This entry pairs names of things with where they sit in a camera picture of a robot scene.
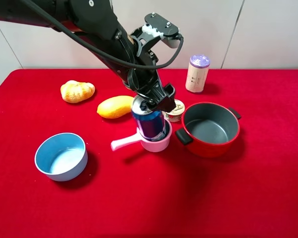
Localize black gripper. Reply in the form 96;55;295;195
118;27;176;111

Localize blue drink can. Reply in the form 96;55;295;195
131;96;167;141

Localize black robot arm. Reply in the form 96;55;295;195
0;0;184;112

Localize small tin can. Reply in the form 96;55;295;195
164;99;185;122

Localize yellow mango toy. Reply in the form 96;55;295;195
97;96;134;119

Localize purple bag roll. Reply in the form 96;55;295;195
185;55;210;93

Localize peeled orange toy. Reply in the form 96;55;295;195
60;80;95;104

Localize blue bowl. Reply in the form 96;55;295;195
34;132;88;182

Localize red tablecloth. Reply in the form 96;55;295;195
0;69;298;238

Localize pink saucepan with handle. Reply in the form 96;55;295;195
110;119;172;153

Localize red pot black handles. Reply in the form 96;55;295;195
175;102;241;158

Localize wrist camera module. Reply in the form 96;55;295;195
142;12;180;49

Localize black cable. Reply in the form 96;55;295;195
19;0;184;70

